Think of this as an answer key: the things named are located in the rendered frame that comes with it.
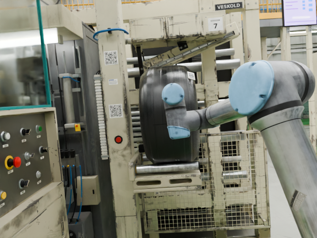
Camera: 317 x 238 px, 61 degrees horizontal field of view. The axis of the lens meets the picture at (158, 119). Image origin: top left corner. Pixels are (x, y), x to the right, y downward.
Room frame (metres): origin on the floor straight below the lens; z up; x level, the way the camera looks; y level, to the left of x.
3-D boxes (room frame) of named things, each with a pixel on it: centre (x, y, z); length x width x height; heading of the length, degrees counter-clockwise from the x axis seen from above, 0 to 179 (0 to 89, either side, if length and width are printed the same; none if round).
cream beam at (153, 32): (1.83, -0.17, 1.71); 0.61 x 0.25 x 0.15; 86
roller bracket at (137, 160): (1.56, 0.15, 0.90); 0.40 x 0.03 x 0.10; 176
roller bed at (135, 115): (1.94, 0.17, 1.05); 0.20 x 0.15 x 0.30; 86
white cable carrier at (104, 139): (1.52, 0.31, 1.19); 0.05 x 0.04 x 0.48; 176
